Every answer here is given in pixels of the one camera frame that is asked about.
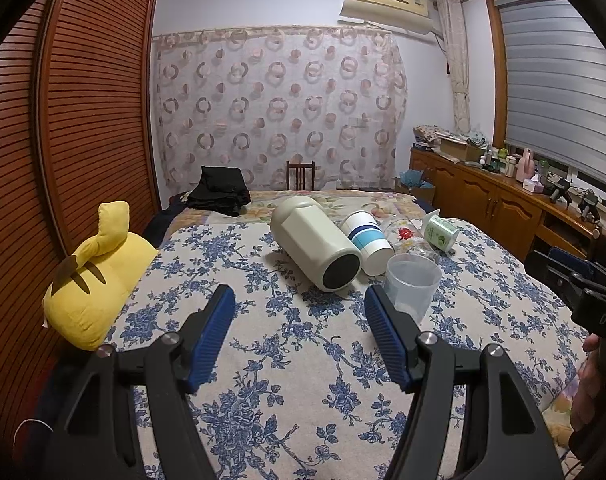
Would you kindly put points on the cardboard box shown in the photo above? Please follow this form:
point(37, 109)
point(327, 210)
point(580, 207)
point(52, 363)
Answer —
point(460, 150)

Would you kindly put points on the clear glass with red print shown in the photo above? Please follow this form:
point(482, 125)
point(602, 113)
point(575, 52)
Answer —
point(407, 236)

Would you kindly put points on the person's right hand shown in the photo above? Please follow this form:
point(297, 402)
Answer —
point(588, 385)

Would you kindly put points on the white air conditioner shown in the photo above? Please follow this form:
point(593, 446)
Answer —
point(385, 5)

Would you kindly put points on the green printed paper cup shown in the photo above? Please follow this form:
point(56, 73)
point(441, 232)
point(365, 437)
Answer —
point(440, 232)

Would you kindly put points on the white blue striped cup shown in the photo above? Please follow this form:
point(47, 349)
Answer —
point(370, 242)

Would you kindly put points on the wooden louvered wardrobe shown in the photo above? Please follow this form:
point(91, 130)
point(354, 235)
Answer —
point(68, 160)

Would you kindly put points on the black handheld device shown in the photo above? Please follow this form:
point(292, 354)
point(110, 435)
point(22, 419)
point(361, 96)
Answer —
point(562, 191)
point(590, 206)

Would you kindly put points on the black folded clothing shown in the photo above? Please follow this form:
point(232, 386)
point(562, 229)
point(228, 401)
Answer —
point(218, 190)

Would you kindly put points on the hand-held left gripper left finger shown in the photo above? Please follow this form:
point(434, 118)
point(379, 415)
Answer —
point(213, 335)

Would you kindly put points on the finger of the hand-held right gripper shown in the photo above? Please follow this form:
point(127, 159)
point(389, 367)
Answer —
point(558, 267)

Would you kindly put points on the blue floral blanket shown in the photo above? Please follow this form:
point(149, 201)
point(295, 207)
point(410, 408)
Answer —
point(293, 375)

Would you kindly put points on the circle patterned sheer curtain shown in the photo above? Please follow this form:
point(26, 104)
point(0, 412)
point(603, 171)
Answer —
point(283, 110)

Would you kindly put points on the dark wooden chair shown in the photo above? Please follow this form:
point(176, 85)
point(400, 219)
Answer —
point(300, 176)

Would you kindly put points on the fruit patterned bedsheet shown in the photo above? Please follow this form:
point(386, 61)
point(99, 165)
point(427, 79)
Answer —
point(378, 202)

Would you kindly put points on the grey window blind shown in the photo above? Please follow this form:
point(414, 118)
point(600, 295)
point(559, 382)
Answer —
point(563, 85)

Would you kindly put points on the pink bottle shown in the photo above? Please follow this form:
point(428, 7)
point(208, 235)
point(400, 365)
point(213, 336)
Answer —
point(525, 166)

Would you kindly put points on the yellow plush pillow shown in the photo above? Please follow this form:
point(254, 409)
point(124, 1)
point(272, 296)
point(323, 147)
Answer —
point(100, 285)

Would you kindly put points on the cream insulated cup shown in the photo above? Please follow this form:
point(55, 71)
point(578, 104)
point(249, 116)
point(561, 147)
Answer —
point(308, 240)

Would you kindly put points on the clear plastic cup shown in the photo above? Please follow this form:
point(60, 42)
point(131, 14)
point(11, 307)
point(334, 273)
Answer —
point(413, 285)

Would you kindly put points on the pink tissue box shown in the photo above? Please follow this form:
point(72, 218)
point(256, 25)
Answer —
point(533, 185)

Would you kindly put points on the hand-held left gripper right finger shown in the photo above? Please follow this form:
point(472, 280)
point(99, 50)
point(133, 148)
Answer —
point(388, 340)

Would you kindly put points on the cream tied curtain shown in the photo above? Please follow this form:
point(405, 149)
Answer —
point(457, 60)

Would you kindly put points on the wooden sideboard cabinet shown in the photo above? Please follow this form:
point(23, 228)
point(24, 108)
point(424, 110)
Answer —
point(503, 205)

